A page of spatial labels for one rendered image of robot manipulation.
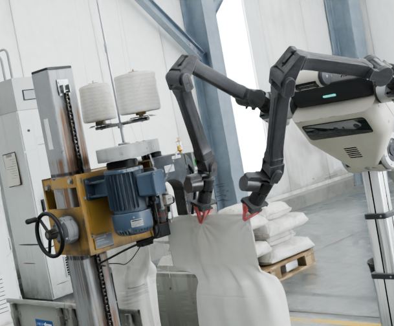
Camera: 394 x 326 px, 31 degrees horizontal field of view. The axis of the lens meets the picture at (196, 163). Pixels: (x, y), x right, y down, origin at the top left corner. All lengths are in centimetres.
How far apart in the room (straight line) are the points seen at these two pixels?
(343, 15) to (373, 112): 881
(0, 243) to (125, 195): 311
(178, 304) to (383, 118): 146
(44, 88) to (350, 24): 900
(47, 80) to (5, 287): 313
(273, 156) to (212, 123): 646
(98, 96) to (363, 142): 108
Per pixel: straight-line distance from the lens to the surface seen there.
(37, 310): 364
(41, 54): 763
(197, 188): 279
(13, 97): 669
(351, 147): 294
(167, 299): 367
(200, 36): 900
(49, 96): 278
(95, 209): 276
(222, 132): 889
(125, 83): 272
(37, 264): 684
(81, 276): 283
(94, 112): 292
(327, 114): 285
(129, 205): 263
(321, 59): 242
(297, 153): 1041
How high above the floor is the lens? 144
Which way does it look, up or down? 3 degrees down
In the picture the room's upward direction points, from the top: 10 degrees counter-clockwise
